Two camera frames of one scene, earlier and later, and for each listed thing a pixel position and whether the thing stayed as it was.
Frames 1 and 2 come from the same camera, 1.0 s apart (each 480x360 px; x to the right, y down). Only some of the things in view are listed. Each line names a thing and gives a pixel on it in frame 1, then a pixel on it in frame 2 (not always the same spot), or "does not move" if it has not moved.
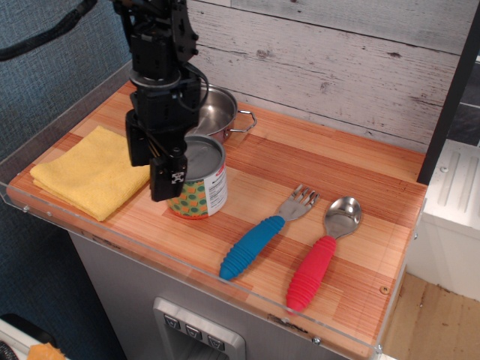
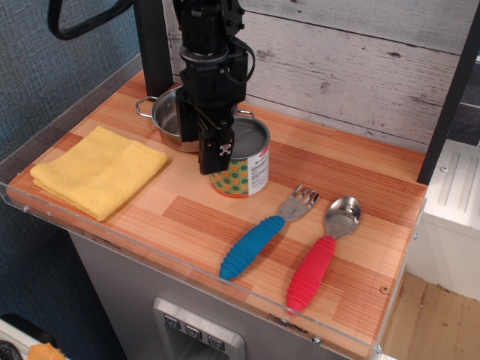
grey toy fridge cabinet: (128, 285) does not move
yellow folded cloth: (96, 175) does not move
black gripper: (165, 114) -> (214, 81)
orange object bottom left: (45, 352) does not move
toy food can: (205, 193) -> (249, 175)
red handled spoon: (342, 216) does not move
